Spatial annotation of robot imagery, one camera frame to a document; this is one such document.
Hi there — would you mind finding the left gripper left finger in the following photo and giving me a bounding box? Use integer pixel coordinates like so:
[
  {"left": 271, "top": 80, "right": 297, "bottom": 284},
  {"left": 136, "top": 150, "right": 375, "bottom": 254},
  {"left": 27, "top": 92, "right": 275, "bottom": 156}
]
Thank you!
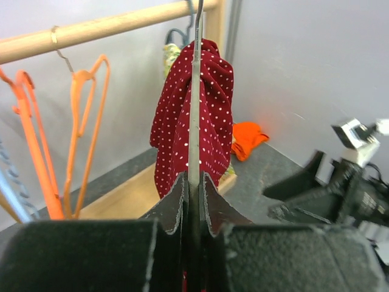
[{"left": 1, "top": 173, "right": 188, "bottom": 291}]

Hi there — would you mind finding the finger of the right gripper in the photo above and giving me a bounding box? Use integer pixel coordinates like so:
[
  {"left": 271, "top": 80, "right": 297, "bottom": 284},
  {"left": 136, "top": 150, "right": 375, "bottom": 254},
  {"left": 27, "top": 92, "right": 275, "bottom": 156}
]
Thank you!
[
  {"left": 267, "top": 186, "right": 343, "bottom": 224},
  {"left": 263, "top": 150, "right": 325, "bottom": 201}
]

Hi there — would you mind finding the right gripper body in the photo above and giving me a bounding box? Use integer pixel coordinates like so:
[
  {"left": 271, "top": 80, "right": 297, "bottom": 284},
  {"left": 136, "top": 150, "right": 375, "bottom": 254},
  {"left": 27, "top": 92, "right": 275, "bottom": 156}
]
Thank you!
[{"left": 334, "top": 162, "right": 388, "bottom": 227}]

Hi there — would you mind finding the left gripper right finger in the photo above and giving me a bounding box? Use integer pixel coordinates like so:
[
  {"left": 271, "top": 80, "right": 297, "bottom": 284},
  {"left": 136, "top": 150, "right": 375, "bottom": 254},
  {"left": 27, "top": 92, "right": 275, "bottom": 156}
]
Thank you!
[{"left": 199, "top": 173, "right": 388, "bottom": 292}]

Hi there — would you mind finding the grey hanger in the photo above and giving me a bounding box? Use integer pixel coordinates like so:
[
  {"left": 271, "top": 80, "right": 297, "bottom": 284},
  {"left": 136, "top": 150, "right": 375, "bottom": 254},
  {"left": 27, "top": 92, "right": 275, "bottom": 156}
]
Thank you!
[{"left": 188, "top": 0, "right": 204, "bottom": 189}]

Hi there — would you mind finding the red polka dot garment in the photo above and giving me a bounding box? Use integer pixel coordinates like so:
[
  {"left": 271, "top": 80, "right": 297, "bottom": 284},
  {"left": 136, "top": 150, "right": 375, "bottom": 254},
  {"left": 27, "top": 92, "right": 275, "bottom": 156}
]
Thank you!
[{"left": 149, "top": 38, "right": 235, "bottom": 199}]

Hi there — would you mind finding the orange hanger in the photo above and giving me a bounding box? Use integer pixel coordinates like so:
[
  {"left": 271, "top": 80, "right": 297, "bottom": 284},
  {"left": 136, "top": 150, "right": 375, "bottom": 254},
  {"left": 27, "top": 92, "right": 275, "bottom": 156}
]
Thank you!
[
  {"left": 1, "top": 70, "right": 65, "bottom": 220},
  {"left": 50, "top": 25, "right": 111, "bottom": 220}
]

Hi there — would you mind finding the lemon print garment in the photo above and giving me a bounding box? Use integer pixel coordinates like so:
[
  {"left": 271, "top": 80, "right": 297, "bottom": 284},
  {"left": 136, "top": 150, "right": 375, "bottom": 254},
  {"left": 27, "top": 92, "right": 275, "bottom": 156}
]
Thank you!
[{"left": 163, "top": 43, "right": 181, "bottom": 78}]

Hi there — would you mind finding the blue-grey hanger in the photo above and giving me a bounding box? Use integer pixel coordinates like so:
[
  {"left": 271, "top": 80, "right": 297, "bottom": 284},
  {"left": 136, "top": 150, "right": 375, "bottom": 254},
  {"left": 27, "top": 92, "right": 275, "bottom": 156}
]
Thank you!
[{"left": 164, "top": 0, "right": 196, "bottom": 46}]

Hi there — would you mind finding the light blue hanger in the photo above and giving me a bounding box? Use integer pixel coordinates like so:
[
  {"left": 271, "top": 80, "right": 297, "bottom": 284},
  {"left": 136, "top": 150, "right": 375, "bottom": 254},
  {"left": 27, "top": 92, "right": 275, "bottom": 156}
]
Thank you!
[{"left": 1, "top": 142, "right": 40, "bottom": 223}]

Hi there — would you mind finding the wooden clothes rack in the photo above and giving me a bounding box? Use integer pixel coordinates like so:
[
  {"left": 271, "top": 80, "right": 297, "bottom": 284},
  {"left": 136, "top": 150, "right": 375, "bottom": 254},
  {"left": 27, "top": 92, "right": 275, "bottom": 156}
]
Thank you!
[{"left": 1, "top": 1, "right": 224, "bottom": 220}]

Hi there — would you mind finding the orange cloth on floor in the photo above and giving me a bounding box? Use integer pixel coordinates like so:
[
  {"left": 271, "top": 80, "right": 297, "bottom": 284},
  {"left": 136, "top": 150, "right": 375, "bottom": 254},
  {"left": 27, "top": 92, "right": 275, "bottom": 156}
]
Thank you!
[{"left": 231, "top": 122, "right": 269, "bottom": 161}]

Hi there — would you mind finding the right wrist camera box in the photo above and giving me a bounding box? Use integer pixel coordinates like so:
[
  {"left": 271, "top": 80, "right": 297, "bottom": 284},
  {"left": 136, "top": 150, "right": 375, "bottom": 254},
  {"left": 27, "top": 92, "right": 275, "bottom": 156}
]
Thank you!
[{"left": 331, "top": 118, "right": 388, "bottom": 168}]

